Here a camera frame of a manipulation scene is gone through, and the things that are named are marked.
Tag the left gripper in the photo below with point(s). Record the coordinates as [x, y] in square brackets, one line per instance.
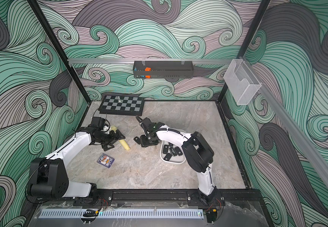
[118, 135]

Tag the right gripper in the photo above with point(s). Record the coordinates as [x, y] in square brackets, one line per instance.
[146, 141]

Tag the black vw key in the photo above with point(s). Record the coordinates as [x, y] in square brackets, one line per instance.
[168, 156]
[165, 149]

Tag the white plastic storage box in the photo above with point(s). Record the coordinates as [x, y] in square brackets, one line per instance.
[175, 159]

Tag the black VW key top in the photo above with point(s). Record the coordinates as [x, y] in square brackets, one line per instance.
[168, 156]

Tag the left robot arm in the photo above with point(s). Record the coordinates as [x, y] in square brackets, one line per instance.
[48, 177]

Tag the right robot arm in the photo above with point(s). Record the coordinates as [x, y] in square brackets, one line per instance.
[197, 151]

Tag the blue playing card box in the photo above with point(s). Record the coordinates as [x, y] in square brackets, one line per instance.
[105, 160]

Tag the yellow plastic cylinder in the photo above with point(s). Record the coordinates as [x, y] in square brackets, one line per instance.
[122, 141]

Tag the black grey chessboard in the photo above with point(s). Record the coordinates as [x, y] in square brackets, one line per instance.
[130, 105]

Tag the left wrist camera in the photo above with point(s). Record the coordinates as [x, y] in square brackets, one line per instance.
[99, 123]

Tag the black wall shelf tray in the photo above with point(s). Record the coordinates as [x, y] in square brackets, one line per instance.
[163, 70]

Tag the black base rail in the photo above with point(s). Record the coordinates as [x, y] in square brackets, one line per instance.
[190, 197]

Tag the white slotted cable duct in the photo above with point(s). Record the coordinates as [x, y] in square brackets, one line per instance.
[125, 213]

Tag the aluminium rail back wall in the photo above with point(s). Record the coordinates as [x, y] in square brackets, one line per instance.
[143, 60]

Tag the aluminium rail wall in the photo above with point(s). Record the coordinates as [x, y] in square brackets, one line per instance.
[143, 60]
[302, 142]

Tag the clear acrylic wall holder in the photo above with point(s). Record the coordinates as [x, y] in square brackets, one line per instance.
[242, 81]

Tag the aluminium rail right wall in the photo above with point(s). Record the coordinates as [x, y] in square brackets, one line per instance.
[302, 142]

